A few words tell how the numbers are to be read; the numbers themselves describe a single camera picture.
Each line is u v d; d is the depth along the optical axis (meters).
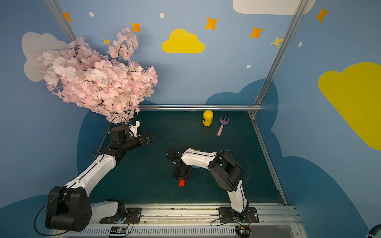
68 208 0.40
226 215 0.75
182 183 0.84
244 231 0.73
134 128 0.76
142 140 0.73
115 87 0.64
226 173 0.49
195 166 0.60
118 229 0.72
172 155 0.73
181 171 0.75
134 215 0.74
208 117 1.08
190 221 0.73
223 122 1.15
